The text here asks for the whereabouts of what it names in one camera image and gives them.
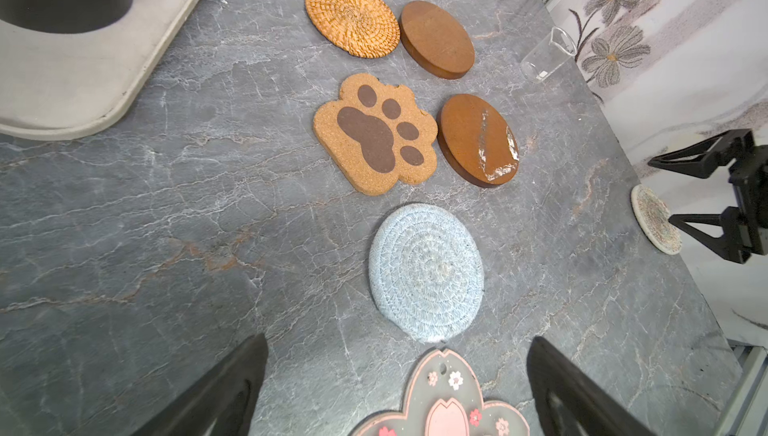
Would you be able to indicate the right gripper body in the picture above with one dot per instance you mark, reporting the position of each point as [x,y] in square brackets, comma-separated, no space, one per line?
[745,226]

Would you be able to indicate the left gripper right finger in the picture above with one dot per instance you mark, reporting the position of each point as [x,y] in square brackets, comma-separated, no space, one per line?
[568,402]

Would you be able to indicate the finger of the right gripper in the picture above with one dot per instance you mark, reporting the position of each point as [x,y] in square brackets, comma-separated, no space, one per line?
[702,232]
[701,159]

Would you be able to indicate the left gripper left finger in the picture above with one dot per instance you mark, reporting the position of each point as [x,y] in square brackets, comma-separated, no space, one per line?
[223,401]

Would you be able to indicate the white woven round coaster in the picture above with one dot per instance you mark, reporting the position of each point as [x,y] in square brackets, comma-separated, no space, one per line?
[652,216]

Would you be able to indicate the pink flower coaster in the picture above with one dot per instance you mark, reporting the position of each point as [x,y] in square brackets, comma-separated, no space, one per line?
[443,397]

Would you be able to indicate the grey round coaster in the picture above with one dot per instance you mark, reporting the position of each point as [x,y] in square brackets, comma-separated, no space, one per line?
[426,273]

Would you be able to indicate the cork paw print coaster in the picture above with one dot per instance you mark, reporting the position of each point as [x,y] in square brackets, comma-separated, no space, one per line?
[377,135]

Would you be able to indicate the woven rattan round coaster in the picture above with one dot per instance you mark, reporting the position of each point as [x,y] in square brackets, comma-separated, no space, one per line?
[363,28]

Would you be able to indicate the beige serving tray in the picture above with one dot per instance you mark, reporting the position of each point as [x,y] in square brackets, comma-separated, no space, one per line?
[57,87]

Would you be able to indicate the small clear glass cup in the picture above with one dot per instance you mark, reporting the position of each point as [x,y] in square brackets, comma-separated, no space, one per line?
[554,50]

